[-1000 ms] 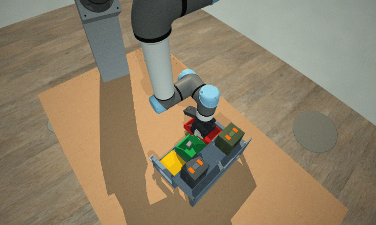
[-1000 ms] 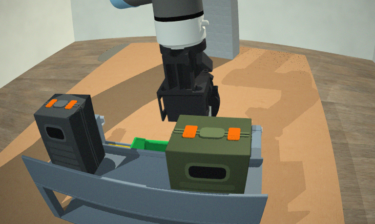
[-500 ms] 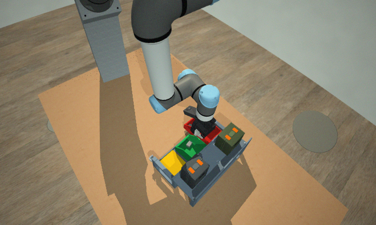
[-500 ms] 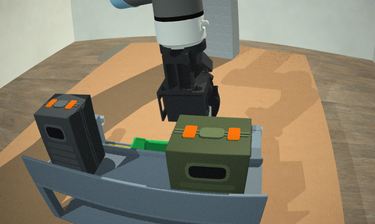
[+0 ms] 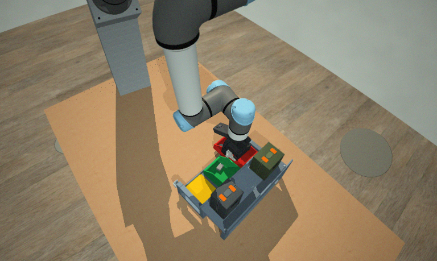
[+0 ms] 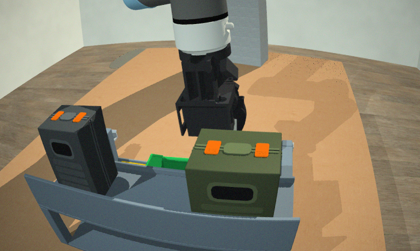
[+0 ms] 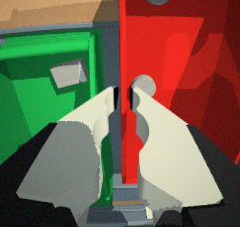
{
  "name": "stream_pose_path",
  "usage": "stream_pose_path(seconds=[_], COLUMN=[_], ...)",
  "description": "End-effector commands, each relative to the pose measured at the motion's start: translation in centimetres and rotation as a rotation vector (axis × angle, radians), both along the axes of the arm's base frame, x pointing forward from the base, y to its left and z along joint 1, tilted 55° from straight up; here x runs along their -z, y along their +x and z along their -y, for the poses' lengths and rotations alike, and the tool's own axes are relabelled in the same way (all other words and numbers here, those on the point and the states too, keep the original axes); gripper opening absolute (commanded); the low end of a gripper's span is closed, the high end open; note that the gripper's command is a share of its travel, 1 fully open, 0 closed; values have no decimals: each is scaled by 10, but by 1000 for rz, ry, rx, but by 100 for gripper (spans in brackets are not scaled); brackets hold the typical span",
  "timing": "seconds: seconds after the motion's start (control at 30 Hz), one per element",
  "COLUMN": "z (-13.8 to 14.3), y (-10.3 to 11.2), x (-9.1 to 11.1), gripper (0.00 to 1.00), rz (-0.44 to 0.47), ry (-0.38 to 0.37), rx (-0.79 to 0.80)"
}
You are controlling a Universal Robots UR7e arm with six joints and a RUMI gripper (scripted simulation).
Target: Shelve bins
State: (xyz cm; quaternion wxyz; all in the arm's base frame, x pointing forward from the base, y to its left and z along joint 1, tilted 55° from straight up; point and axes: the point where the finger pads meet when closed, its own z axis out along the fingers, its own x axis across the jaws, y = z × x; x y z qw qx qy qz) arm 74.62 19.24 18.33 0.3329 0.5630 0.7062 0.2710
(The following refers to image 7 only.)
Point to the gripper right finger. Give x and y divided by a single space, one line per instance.
180 168

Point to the red bin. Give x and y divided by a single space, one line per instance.
191 49

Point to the green bin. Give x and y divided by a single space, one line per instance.
30 98

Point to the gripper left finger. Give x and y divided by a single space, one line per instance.
59 166

